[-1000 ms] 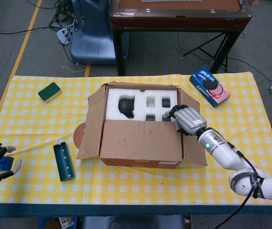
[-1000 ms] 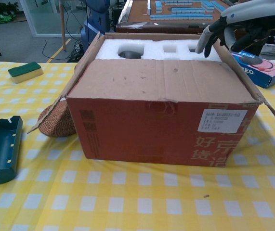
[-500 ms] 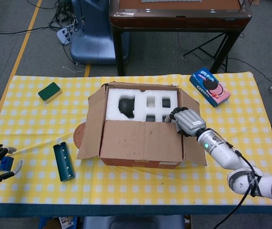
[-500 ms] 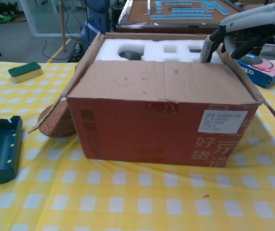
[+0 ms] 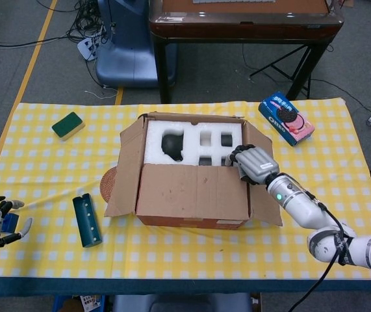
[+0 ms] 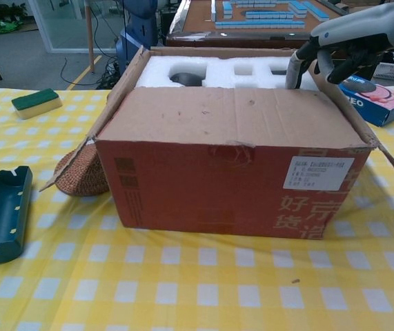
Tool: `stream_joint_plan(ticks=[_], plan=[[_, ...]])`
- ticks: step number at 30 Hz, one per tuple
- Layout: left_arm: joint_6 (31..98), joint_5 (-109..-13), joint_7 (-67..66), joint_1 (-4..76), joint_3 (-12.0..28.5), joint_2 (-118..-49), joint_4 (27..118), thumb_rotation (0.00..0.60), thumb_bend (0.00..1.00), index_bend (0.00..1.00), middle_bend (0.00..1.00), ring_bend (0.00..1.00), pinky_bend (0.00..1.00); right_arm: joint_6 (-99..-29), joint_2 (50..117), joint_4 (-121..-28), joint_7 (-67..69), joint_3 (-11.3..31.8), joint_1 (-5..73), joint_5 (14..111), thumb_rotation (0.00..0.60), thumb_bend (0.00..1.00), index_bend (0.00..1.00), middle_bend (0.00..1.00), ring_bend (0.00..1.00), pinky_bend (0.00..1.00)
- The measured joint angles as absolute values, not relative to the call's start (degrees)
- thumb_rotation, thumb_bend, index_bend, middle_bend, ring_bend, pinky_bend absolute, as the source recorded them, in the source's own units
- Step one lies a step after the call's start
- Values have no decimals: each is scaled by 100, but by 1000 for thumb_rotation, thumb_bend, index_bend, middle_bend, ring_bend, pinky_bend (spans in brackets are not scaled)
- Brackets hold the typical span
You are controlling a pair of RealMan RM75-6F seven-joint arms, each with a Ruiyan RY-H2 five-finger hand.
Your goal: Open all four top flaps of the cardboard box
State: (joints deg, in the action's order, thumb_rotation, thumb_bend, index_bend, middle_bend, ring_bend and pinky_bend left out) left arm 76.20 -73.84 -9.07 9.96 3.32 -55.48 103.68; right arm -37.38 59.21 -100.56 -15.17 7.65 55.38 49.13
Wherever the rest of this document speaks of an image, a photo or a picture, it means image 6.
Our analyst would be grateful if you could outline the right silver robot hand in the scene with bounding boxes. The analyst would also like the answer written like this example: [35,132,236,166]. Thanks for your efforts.
[284,1,394,90]

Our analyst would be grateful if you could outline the white framed glass partition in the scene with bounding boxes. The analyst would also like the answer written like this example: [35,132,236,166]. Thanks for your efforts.
[27,0,121,54]

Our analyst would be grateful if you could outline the blue mahjong tile stack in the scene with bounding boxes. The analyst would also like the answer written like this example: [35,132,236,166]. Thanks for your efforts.
[211,0,234,21]

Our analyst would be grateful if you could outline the black floor cable bundle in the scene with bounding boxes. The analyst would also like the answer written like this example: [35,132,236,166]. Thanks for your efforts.
[95,53,124,90]

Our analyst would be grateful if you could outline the dark green paper tray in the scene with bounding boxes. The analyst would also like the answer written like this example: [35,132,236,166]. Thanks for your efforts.
[0,165,34,265]

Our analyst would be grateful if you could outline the round woven rattan coaster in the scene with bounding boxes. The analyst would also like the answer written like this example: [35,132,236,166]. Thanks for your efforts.
[55,143,110,197]

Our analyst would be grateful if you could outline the blue Oreo cookie box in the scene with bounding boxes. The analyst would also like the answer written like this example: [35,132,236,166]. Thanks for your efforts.
[336,74,394,128]

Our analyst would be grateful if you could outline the red cardboard shipping box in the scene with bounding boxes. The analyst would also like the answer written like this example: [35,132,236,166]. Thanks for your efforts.
[39,46,394,241]

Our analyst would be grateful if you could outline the white foam packing insert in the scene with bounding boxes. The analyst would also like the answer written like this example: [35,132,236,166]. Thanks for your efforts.
[135,54,325,92]

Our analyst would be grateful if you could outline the green and yellow sponge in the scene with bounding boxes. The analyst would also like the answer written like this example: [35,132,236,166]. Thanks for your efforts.
[11,88,62,121]

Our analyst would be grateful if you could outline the brown mahjong table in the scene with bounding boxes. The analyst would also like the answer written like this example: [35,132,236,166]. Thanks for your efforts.
[166,0,391,82]

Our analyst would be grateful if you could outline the yellow white checkered tablecloth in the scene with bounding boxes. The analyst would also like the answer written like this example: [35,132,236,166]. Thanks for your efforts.
[0,84,394,331]

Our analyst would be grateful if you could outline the blue machine base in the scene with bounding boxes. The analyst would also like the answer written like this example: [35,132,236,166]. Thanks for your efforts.
[115,0,160,90]

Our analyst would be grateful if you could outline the wooden pole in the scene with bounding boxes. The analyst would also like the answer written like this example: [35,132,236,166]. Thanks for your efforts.
[83,0,96,74]

